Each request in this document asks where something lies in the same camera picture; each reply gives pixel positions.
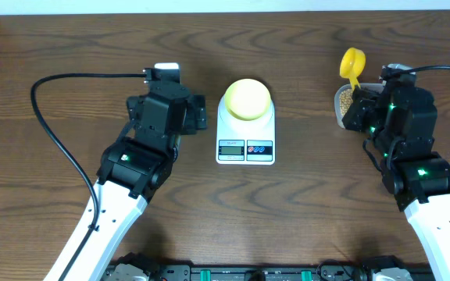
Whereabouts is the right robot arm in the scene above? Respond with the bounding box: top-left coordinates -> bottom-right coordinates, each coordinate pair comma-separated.
342,84 -> 450,280

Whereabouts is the clear plastic container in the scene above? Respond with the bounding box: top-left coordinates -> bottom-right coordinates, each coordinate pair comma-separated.
334,83 -> 384,128

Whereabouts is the white digital kitchen scale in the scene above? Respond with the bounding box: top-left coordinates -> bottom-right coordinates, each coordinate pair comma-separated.
216,97 -> 276,165

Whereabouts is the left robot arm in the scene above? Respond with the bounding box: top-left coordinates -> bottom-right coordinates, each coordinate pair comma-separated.
45,79 -> 207,280

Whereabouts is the yellow measuring scoop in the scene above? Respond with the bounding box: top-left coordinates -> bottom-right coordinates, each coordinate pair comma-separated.
339,48 -> 366,90

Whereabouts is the soybeans pile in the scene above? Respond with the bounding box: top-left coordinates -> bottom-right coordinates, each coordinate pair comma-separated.
339,88 -> 353,116

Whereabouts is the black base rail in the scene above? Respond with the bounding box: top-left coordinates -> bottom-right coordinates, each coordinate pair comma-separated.
103,252 -> 437,281

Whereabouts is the pale yellow bowl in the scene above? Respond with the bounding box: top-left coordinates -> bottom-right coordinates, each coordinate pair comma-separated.
223,79 -> 271,121

